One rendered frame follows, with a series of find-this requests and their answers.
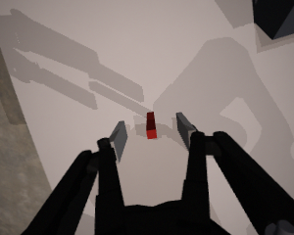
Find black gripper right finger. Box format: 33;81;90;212
174;112;294;235

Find dark grey square panel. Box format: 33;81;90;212
252;0;294;40

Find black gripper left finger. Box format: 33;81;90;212
21;120;127;235

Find red rectangular block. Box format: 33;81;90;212
146;112;157;139

